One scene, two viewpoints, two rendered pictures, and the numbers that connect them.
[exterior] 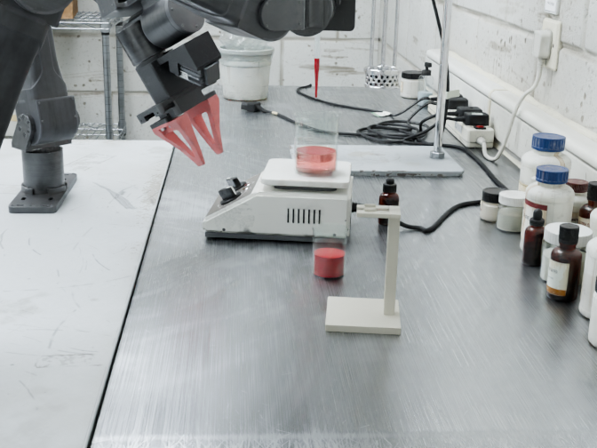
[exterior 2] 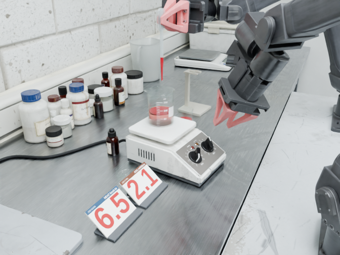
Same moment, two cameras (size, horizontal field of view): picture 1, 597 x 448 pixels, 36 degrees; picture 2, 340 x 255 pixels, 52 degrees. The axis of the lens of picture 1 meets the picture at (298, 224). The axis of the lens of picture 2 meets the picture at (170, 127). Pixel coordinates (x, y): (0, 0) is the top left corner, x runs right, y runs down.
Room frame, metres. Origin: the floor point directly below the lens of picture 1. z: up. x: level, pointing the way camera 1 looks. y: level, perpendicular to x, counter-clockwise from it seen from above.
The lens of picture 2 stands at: (1.87, 0.36, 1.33)
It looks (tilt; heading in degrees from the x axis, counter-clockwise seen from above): 26 degrees down; 209
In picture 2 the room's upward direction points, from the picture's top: straight up
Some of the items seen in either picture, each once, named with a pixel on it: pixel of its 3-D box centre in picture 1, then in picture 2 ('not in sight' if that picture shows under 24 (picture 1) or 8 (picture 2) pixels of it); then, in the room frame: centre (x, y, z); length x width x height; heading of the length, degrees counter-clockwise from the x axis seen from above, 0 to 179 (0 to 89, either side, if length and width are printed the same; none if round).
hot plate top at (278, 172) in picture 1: (306, 172); (163, 126); (1.24, -0.01, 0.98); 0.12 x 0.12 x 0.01; 86
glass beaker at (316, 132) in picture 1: (318, 144); (159, 107); (1.23, -0.02, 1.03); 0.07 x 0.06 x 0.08; 124
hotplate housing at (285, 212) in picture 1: (288, 202); (172, 146); (1.24, 0.02, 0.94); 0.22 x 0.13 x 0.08; 86
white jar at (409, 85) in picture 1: (412, 84); not in sight; (2.38, -0.29, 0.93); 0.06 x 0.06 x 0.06
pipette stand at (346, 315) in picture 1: (365, 263); (195, 90); (0.93, -0.07, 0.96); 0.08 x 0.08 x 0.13; 87
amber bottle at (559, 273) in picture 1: (565, 261); (119, 91); (1.01, -0.31, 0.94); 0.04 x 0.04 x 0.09
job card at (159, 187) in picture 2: not in sight; (144, 183); (1.38, 0.03, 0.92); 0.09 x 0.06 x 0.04; 0
